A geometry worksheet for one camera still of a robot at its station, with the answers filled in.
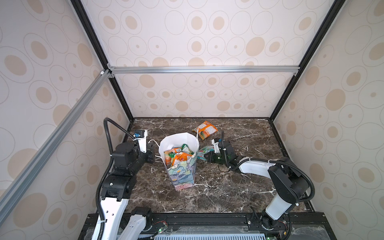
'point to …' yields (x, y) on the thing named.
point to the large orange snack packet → (173, 162)
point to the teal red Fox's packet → (203, 150)
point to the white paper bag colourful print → (182, 173)
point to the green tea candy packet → (185, 148)
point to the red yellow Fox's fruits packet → (169, 156)
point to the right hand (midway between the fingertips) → (204, 155)
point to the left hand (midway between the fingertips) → (156, 141)
